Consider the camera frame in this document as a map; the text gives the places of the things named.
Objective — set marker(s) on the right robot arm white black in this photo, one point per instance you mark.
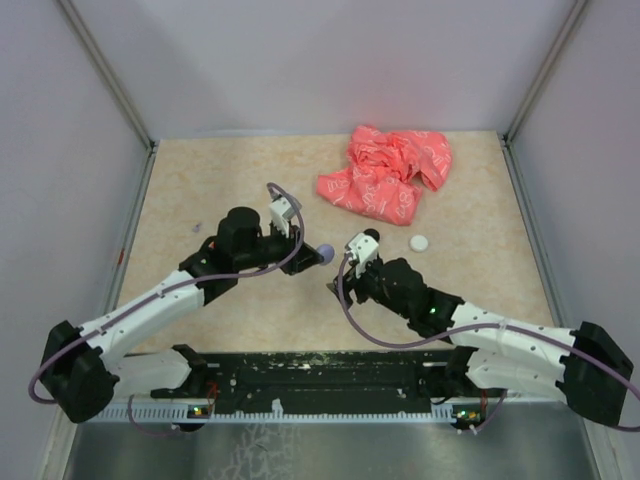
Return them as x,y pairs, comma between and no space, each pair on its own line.
583,368

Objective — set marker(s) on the white earbud charging case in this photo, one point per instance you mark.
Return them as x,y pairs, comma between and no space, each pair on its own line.
418,243

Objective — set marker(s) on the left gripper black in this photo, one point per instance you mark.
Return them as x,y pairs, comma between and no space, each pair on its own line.
305,258

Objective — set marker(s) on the black earbud charging case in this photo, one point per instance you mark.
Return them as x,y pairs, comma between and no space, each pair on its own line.
372,233

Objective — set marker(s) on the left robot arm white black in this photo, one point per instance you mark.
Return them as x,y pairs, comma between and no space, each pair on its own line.
84,368

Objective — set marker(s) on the white slotted cable duct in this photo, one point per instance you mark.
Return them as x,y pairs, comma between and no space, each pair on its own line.
187,413

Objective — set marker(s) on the right aluminium frame post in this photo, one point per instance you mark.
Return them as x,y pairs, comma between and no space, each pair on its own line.
551,60

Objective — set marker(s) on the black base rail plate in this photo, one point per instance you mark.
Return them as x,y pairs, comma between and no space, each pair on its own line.
351,383

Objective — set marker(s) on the left aluminium frame post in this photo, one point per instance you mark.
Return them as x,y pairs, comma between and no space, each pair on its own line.
105,71

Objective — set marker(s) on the crumpled pink printed cloth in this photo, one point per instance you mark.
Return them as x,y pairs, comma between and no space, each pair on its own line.
387,173

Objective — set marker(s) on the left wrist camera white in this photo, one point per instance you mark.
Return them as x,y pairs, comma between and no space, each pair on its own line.
282,211

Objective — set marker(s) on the purple earbud charging case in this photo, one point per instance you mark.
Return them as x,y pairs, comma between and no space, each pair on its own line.
327,253

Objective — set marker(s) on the aluminium frame post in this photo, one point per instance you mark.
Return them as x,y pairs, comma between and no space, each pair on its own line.
551,60
105,71

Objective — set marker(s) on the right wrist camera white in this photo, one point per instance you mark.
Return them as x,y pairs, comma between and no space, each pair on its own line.
362,248

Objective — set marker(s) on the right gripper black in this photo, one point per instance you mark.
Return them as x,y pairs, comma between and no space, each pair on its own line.
353,282

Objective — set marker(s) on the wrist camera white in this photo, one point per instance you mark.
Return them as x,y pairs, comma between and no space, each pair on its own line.
362,248
282,211

